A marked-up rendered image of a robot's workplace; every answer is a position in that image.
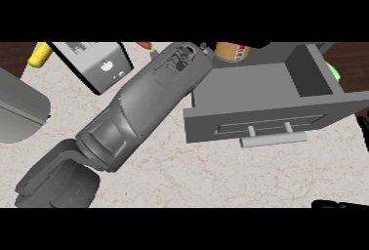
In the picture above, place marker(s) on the grey cabinet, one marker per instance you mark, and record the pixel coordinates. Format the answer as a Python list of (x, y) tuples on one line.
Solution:
[(275, 53)]

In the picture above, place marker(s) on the grey rounded appliance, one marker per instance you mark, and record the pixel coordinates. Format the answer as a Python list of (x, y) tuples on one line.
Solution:
[(19, 107)]

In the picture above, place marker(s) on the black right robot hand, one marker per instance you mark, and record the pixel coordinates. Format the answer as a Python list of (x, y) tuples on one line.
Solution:
[(331, 205)]

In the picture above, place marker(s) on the yellow corn cob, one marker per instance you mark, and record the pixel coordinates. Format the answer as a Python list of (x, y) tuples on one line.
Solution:
[(38, 56)]

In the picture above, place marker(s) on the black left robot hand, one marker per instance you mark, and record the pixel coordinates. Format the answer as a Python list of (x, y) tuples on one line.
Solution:
[(257, 45)]

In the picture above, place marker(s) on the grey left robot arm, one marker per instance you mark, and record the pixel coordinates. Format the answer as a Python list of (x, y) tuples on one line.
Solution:
[(139, 97)]

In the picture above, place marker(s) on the light green round object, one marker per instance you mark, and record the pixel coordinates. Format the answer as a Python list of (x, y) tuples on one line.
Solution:
[(335, 72)]

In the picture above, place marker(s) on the orange carrot with green top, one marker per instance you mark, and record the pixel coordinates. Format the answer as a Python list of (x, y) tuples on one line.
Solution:
[(145, 45)]

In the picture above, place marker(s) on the grey open drawer box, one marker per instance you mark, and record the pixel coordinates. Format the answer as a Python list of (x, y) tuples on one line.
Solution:
[(249, 86)]

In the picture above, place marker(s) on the grey box appliance white logo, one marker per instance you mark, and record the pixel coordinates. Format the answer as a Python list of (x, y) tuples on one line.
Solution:
[(97, 63)]

